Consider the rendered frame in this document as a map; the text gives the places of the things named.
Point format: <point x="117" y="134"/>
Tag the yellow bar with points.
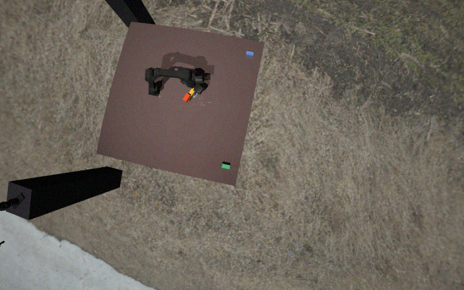
<point x="189" y="95"/>

